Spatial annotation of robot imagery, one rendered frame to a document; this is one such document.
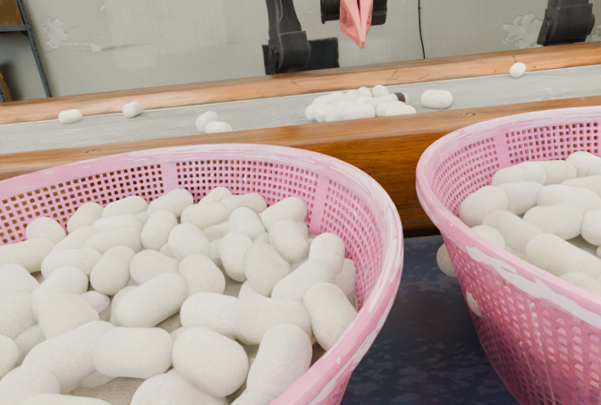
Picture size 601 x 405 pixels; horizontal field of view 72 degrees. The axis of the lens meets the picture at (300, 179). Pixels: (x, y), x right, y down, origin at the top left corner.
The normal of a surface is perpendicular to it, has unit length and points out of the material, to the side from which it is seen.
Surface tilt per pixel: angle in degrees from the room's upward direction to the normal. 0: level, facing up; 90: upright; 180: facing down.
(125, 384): 0
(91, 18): 90
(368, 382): 0
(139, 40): 90
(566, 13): 87
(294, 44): 78
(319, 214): 72
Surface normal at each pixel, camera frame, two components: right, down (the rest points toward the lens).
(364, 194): -0.97, -0.09
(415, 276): -0.10, -0.93
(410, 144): 0.00, 0.35
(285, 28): 0.44, 0.07
